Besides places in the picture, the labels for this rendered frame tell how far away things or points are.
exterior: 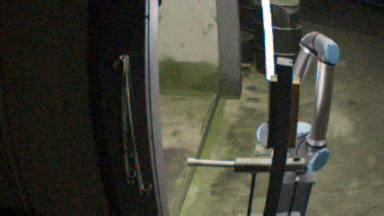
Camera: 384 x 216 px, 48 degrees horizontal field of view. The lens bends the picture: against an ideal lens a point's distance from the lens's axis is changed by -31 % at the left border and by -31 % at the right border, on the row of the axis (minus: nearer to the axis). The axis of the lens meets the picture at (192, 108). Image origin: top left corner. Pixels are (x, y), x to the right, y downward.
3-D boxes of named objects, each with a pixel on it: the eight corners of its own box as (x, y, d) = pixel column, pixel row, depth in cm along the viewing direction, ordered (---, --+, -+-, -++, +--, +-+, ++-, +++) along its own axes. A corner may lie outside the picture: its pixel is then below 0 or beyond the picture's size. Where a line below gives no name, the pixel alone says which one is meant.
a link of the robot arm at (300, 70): (304, 21, 262) (250, 136, 274) (317, 29, 252) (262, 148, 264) (316, 31, 268) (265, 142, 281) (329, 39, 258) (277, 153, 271)
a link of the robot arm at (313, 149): (313, 157, 289) (327, 33, 258) (327, 170, 275) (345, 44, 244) (294, 164, 283) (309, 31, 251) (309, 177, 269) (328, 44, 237)
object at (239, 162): (297, 195, 226) (306, 153, 216) (296, 201, 222) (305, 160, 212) (190, 195, 235) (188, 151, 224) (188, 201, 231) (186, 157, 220)
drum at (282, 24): (250, 59, 600) (245, -12, 559) (297, 60, 603) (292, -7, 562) (260, 82, 548) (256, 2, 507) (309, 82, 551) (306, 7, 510)
